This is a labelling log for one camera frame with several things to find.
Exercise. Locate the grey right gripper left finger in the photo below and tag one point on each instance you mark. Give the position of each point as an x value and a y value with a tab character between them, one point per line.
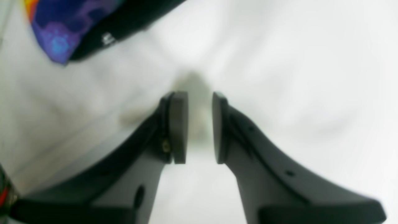
121	188

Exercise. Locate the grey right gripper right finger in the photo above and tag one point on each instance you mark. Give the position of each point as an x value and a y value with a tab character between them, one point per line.
274	188

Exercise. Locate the black T-shirt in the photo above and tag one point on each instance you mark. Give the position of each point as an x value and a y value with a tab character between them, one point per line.
72	30

